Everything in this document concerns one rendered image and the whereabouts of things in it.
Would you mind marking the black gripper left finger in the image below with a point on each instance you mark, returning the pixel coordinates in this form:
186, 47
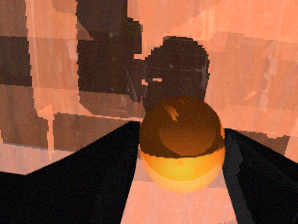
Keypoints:
91, 186

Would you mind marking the clear glass corner walls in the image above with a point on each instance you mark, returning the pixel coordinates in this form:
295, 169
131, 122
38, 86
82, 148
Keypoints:
147, 203

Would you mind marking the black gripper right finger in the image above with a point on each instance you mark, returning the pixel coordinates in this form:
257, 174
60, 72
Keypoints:
262, 184

